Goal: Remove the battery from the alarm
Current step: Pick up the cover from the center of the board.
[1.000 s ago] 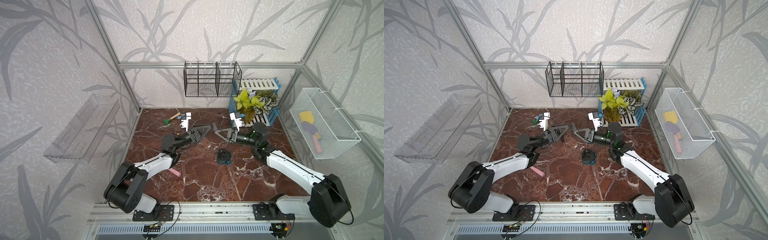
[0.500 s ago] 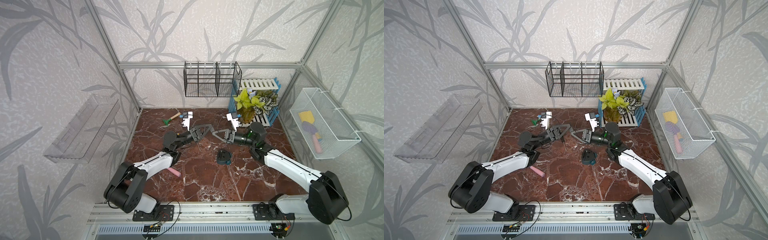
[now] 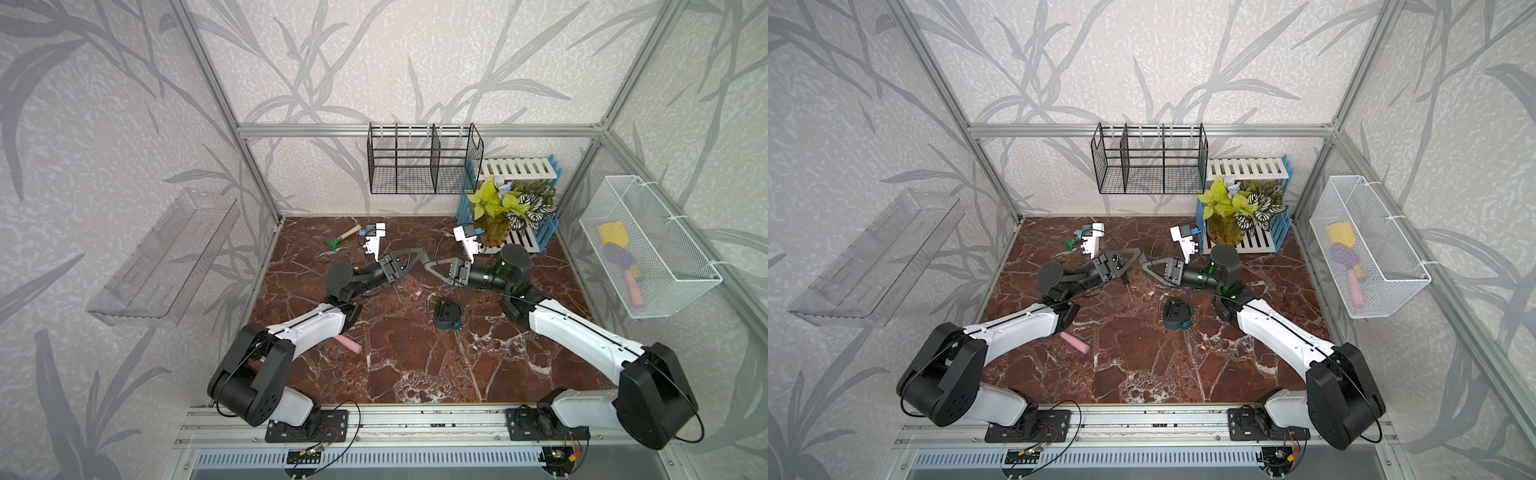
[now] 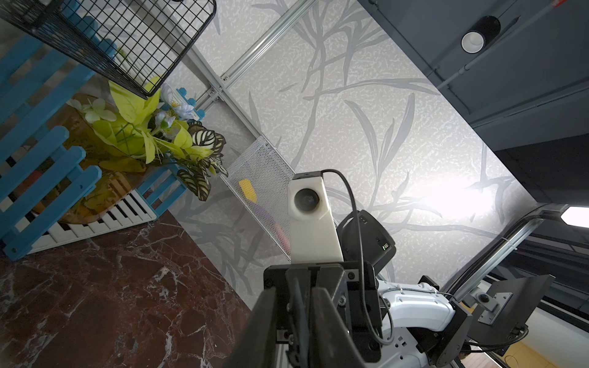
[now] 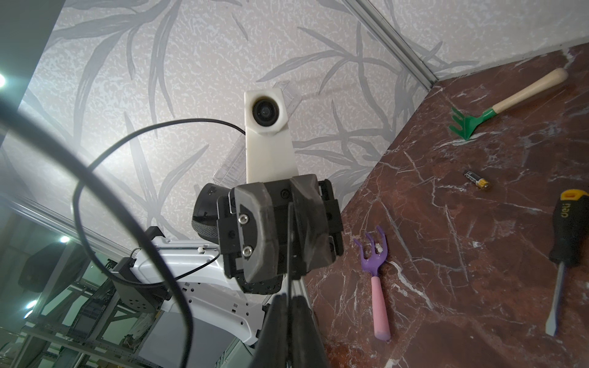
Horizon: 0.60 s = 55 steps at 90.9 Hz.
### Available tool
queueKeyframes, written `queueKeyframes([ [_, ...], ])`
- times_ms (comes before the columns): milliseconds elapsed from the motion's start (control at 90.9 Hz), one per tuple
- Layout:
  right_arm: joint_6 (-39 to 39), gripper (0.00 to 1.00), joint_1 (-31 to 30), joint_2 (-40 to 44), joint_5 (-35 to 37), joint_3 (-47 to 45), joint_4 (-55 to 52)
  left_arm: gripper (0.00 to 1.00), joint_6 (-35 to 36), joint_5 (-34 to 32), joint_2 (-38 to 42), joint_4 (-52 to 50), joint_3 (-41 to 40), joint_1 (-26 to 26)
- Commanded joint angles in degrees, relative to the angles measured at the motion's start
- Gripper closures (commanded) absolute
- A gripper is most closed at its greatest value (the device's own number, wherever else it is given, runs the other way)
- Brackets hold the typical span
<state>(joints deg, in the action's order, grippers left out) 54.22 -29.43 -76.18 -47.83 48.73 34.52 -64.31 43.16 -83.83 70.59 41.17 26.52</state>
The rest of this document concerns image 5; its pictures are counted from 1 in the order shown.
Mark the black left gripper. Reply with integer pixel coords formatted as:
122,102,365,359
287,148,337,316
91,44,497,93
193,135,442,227
216,174,345,294

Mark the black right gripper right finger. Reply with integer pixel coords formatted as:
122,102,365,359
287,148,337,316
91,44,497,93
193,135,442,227
291,296,329,368

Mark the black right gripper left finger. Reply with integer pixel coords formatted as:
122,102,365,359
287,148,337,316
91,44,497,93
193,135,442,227
249,294,288,368

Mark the black yellow AA battery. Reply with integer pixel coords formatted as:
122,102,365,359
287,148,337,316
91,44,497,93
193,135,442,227
463,170,491,190

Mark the black yellow screwdriver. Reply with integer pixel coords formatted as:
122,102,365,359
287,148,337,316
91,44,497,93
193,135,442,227
545,189,588,337

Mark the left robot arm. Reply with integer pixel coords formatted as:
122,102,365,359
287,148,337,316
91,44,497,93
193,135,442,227
147,174,344,345

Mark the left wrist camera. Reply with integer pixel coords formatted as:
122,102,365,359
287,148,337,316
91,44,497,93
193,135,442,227
244,88,299,183

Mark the green wooden-handled garden tool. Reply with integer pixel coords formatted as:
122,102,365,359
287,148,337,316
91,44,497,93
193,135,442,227
449,68,568,141

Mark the black camera cable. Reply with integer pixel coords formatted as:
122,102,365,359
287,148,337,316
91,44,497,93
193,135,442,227
0,98,247,368

